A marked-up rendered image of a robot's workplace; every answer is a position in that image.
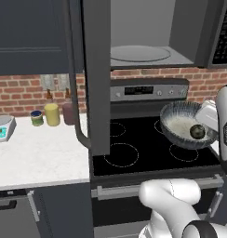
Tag grey microwave door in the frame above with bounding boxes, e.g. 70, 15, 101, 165
82, 0, 113, 157

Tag steel cupboard handle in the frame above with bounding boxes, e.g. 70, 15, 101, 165
207, 191, 224, 218
27, 190, 42, 223

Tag grey microwave door handle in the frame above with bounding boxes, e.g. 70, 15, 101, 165
67, 0, 92, 151

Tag yellow canister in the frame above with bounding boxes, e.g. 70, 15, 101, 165
44, 102, 61, 127

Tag brown bottle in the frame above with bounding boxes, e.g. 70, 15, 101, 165
46, 88, 54, 105
64, 87, 72, 105

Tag dark grey drawer front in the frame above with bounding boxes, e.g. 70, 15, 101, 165
0, 189, 41, 238

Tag grey microwave oven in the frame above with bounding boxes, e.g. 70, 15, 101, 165
109, 0, 227, 71

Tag dark green cucumber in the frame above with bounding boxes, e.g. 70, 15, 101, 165
189, 124, 207, 140

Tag steel oven door handle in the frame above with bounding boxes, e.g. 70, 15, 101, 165
96, 174, 225, 202

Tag blue grey patterned bowl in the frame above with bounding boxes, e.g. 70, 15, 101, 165
159, 100, 220, 151

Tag dark grey cupboard door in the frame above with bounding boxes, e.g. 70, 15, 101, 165
33, 181, 95, 238

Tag grey microwave turntable plate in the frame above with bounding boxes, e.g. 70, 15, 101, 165
110, 45, 172, 63

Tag black and steel stove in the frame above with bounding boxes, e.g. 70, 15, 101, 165
87, 77, 226, 238

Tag green can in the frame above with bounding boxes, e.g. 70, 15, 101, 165
30, 110, 46, 127

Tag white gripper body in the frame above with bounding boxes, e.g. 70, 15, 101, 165
194, 99, 219, 132

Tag grey wall socket plate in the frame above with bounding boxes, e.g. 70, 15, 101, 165
40, 73, 71, 91

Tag black drawer handle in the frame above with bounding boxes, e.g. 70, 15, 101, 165
0, 200, 18, 212

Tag maroon canister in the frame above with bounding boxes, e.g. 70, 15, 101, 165
61, 101, 76, 126

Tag dark grey wall cupboard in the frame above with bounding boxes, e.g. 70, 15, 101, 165
0, 0, 86, 76

